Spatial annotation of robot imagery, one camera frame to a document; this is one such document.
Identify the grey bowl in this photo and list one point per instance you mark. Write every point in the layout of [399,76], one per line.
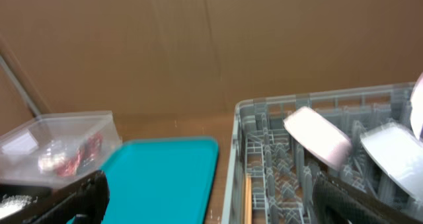
[396,151]

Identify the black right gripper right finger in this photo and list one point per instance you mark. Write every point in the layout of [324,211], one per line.
[335,201]

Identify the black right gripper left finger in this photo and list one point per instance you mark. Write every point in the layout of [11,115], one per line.
[83,201]

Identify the clear plastic bin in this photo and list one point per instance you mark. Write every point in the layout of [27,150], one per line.
[31,152]

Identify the black tray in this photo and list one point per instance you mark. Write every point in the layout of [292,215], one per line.
[36,192]

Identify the wooden chopstick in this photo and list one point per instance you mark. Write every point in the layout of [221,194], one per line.
[248,200]

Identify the grey dishwasher rack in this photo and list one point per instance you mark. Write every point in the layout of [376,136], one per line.
[283,172]

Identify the pink bowl with rice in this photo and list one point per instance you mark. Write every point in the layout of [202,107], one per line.
[319,136]

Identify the teal serving tray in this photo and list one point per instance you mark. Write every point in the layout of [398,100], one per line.
[166,180]

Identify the red snack wrapper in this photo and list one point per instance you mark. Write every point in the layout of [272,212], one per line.
[85,154]

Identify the white round plate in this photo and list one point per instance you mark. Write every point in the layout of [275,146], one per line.
[416,112]

